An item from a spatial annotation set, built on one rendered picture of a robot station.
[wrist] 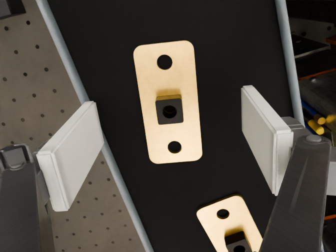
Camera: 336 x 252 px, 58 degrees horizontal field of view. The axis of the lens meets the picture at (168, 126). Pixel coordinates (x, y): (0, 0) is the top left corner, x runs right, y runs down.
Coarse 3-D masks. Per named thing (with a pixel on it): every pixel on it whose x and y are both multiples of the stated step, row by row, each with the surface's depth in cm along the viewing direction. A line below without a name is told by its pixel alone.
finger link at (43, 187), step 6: (42, 144) 15; (36, 150) 15; (36, 162) 13; (36, 168) 13; (42, 174) 13; (42, 180) 13; (42, 186) 13; (42, 192) 13; (48, 192) 13; (42, 198) 13; (48, 198) 13
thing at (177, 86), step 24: (144, 48) 19; (168, 48) 19; (192, 48) 19; (144, 72) 19; (168, 72) 19; (192, 72) 19; (144, 96) 20; (168, 96) 20; (192, 96) 20; (144, 120) 21; (168, 120) 20; (192, 120) 21; (192, 144) 21
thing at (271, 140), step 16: (256, 96) 16; (256, 112) 14; (272, 112) 14; (256, 128) 15; (272, 128) 12; (288, 128) 12; (256, 144) 15; (272, 144) 12; (288, 144) 12; (256, 160) 15; (272, 160) 12; (288, 160) 12; (272, 176) 13; (272, 192) 13
